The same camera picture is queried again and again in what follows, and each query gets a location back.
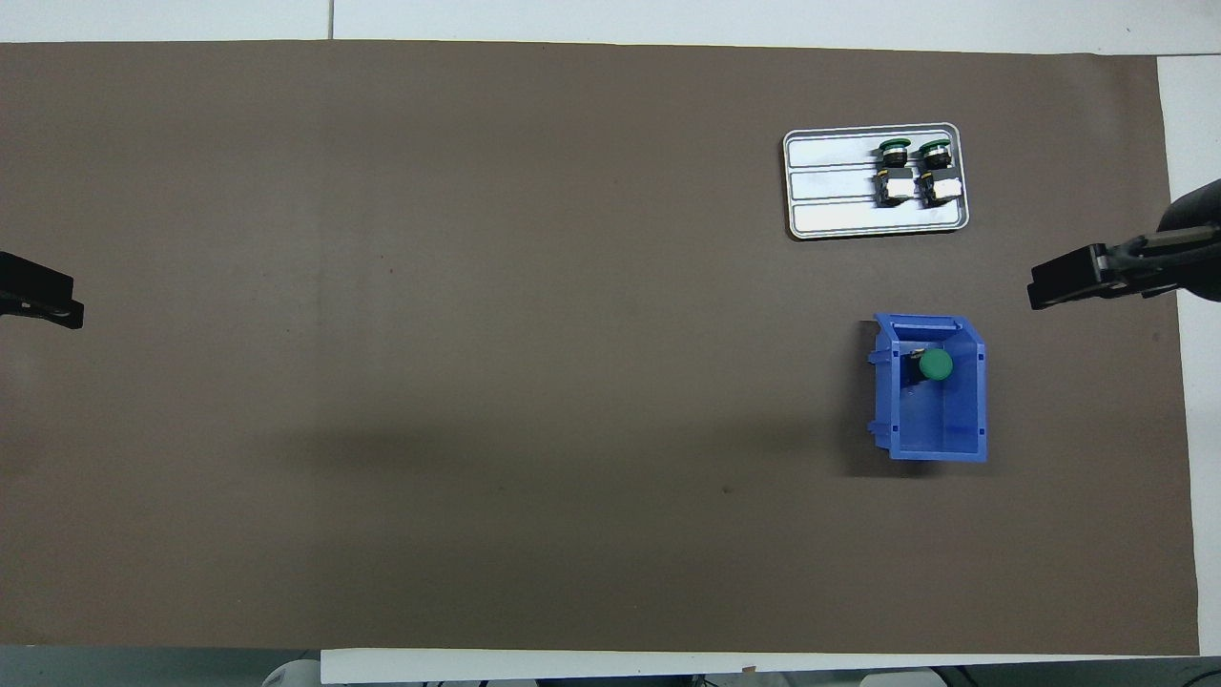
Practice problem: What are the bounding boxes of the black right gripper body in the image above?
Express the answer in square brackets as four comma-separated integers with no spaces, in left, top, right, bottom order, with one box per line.
[1105,177,1221,304]

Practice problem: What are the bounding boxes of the green push button switch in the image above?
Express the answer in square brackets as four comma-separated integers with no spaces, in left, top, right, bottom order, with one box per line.
[914,138,962,207]
[904,346,956,386]
[872,138,919,208]

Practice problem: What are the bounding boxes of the blue plastic storage bin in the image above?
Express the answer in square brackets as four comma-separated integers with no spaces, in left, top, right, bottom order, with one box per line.
[865,313,989,464]

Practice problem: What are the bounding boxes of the grey metal tray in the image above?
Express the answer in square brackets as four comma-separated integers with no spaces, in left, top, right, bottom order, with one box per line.
[782,122,971,240]

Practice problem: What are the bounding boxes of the brown table mat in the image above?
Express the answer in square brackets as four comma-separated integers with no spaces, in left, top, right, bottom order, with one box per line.
[0,40,1201,657]

